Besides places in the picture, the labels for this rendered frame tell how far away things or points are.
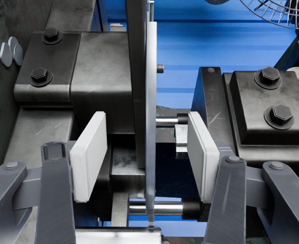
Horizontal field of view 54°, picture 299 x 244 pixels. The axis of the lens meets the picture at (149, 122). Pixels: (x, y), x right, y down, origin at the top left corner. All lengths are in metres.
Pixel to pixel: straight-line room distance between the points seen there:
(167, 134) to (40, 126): 0.40
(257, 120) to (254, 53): 2.01
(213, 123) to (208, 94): 0.05
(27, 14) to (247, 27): 2.26
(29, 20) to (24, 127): 0.13
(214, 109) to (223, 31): 2.09
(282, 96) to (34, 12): 0.32
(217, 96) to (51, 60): 0.23
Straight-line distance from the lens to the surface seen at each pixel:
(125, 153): 0.39
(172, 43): 2.28
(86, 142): 0.16
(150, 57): 0.21
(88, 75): 0.30
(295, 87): 0.42
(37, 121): 0.32
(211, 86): 0.44
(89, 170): 0.16
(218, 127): 0.40
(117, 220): 0.39
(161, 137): 0.66
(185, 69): 2.12
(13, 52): 0.33
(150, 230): 0.27
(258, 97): 0.39
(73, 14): 0.43
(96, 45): 0.33
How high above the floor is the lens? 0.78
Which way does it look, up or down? level
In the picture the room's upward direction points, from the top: 90 degrees clockwise
